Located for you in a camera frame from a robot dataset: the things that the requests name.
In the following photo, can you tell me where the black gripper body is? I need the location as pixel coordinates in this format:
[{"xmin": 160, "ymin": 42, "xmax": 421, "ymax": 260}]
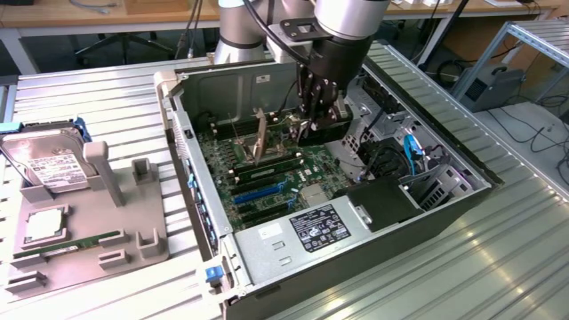
[{"xmin": 306, "ymin": 35, "xmax": 373, "ymax": 89}]

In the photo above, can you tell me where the green graphics card with fan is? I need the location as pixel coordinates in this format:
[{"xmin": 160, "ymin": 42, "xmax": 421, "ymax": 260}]
[{"xmin": 250, "ymin": 106, "xmax": 355, "ymax": 167}]

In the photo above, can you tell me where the green motherboard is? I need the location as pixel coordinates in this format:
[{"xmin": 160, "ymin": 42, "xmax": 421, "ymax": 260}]
[{"xmin": 194, "ymin": 111, "xmax": 359, "ymax": 233}]

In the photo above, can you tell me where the metal disk bay cage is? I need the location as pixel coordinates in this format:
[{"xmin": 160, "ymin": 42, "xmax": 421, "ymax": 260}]
[{"xmin": 322, "ymin": 56, "xmax": 427, "ymax": 183}]

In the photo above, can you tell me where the thin metal locking lever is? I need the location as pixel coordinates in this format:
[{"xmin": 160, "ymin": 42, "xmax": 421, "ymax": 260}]
[{"xmin": 226, "ymin": 112, "xmax": 244, "ymax": 143}]

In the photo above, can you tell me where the CPU socket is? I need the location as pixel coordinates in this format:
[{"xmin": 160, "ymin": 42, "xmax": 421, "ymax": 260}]
[{"xmin": 234, "ymin": 133, "xmax": 278, "ymax": 164}]

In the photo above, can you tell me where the installed green RAM stick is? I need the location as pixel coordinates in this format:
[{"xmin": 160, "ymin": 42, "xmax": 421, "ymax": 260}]
[{"xmin": 234, "ymin": 163, "xmax": 306, "ymax": 185}]

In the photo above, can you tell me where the black stand pole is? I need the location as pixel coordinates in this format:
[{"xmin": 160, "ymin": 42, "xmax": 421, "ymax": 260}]
[{"xmin": 417, "ymin": 0, "xmax": 470, "ymax": 69}]

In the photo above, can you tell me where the silver chipset heatsink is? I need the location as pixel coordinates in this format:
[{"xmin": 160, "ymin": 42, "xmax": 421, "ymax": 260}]
[{"xmin": 299, "ymin": 185, "xmax": 333, "ymax": 203}]

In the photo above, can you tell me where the black long expansion slot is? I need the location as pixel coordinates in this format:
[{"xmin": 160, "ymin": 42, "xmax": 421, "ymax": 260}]
[
  {"xmin": 241, "ymin": 211, "xmax": 293, "ymax": 229},
  {"xmin": 229, "ymin": 175, "xmax": 285, "ymax": 198},
  {"xmin": 237, "ymin": 201, "xmax": 289, "ymax": 218}
]

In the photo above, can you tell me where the blue expansion slot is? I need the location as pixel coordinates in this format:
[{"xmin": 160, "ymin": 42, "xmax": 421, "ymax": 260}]
[{"xmin": 233, "ymin": 185, "xmax": 289, "ymax": 206}]

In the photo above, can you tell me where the office chair base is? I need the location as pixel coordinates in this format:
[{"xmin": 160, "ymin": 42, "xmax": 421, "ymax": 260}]
[{"xmin": 73, "ymin": 31, "xmax": 174, "ymax": 66}]

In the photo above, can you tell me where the grey power supply with label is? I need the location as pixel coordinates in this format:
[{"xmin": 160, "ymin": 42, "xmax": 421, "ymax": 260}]
[{"xmin": 233, "ymin": 195, "xmax": 373, "ymax": 288}]

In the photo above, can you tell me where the open black PC case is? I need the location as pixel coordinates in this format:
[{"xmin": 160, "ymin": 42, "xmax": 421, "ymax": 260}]
[{"xmin": 153, "ymin": 49, "xmax": 506, "ymax": 320}]

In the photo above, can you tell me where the wooden desk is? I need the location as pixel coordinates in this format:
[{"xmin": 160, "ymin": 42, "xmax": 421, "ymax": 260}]
[{"xmin": 0, "ymin": 0, "xmax": 559, "ymax": 76}]

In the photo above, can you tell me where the blue case latch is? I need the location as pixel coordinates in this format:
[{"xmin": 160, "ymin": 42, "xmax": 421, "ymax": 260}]
[{"xmin": 204, "ymin": 265, "xmax": 222, "ymax": 285}]

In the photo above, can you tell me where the silver hard disk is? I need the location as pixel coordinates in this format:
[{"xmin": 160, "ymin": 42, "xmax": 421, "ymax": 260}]
[{"xmin": 0, "ymin": 128, "xmax": 89, "ymax": 195}]

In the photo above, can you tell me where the grey parts rack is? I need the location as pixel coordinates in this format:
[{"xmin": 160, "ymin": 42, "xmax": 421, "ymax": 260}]
[{"xmin": 0, "ymin": 139, "xmax": 172, "ymax": 296}]

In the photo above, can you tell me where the loose green RAM stick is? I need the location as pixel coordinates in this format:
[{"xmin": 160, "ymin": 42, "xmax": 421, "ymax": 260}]
[{"xmin": 12, "ymin": 231, "xmax": 121, "ymax": 261}]

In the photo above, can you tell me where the silver CPU chip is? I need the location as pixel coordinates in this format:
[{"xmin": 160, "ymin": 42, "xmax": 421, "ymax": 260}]
[{"xmin": 24, "ymin": 210, "xmax": 66, "ymax": 244}]

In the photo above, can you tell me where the wrist camera with grey mount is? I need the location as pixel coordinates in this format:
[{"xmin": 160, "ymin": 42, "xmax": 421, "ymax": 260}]
[{"xmin": 265, "ymin": 18, "xmax": 333, "ymax": 64}]

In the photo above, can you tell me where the black camera cable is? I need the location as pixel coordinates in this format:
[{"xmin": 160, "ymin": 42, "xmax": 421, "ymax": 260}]
[{"xmin": 241, "ymin": 0, "xmax": 311, "ymax": 66}]

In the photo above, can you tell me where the blue flat wire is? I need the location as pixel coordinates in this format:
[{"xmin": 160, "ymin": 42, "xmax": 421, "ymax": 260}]
[{"xmin": 402, "ymin": 133, "xmax": 423, "ymax": 177}]

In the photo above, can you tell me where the black plastic duct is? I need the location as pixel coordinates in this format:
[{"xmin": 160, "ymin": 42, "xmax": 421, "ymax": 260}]
[{"xmin": 333, "ymin": 176, "xmax": 423, "ymax": 233}]

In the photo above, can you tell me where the grey hanging cable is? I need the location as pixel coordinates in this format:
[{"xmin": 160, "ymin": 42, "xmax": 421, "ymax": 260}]
[{"xmin": 172, "ymin": 0, "xmax": 201, "ymax": 61}]

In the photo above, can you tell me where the grey box with handle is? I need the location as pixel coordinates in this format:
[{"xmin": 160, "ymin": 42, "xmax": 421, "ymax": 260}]
[{"xmin": 453, "ymin": 65, "xmax": 526, "ymax": 113}]

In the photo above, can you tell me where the aluminium frame rack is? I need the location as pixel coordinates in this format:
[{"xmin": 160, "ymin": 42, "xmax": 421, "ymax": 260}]
[{"xmin": 461, "ymin": 18, "xmax": 569, "ymax": 101}]

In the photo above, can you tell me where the black floor cable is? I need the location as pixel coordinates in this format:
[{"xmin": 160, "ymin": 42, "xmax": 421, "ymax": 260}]
[{"xmin": 483, "ymin": 96, "xmax": 569, "ymax": 161}]

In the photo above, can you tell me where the light blue cable coil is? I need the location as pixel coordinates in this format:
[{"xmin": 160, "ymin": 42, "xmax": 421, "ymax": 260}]
[{"xmin": 69, "ymin": 0, "xmax": 118, "ymax": 15}]

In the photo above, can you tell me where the blue disk bracket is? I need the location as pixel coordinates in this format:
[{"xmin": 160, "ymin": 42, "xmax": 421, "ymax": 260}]
[{"xmin": 0, "ymin": 115, "xmax": 93, "ymax": 144}]

